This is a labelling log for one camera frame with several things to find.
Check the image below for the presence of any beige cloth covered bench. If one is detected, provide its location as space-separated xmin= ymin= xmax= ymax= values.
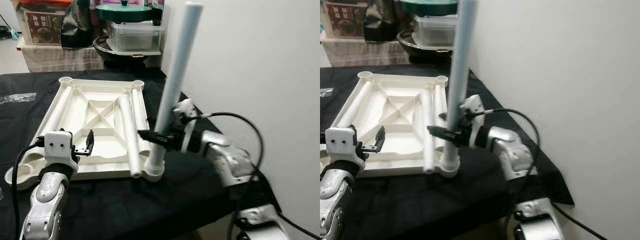
xmin=320 ymin=36 xmax=413 ymax=67
xmin=17 ymin=42 xmax=108 ymax=73

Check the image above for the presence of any white plastic table top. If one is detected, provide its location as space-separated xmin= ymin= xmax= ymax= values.
xmin=4 ymin=76 xmax=167 ymax=191
xmin=320 ymin=71 xmax=461 ymax=178

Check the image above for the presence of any clear plastic container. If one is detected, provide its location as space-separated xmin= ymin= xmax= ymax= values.
xmin=106 ymin=21 xmax=165 ymax=53
xmin=412 ymin=15 xmax=458 ymax=48

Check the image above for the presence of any green pot lid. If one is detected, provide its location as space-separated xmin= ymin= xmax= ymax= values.
xmin=399 ymin=0 xmax=458 ymax=16
xmin=96 ymin=1 xmax=153 ymax=22

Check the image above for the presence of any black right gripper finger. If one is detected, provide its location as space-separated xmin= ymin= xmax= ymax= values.
xmin=427 ymin=126 xmax=455 ymax=143
xmin=137 ymin=130 xmax=167 ymax=146

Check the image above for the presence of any black round wok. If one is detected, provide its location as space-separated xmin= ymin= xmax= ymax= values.
xmin=92 ymin=36 xmax=163 ymax=68
xmin=397 ymin=30 xmax=457 ymax=63

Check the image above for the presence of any red printed carton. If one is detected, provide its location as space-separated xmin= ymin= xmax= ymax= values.
xmin=24 ymin=11 xmax=66 ymax=45
xmin=325 ymin=2 xmax=368 ymax=38

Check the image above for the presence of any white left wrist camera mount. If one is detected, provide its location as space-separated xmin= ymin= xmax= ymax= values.
xmin=44 ymin=130 xmax=75 ymax=166
xmin=325 ymin=126 xmax=358 ymax=162

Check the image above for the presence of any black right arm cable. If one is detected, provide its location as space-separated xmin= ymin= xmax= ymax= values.
xmin=182 ymin=112 xmax=321 ymax=240
xmin=470 ymin=107 xmax=608 ymax=240

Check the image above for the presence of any clear storage box orange lid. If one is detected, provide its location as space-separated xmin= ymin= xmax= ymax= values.
xmin=15 ymin=0 xmax=73 ymax=47
xmin=320 ymin=0 xmax=373 ymax=40

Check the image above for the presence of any black tablecloth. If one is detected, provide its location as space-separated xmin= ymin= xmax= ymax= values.
xmin=0 ymin=65 xmax=281 ymax=240
xmin=320 ymin=62 xmax=576 ymax=240

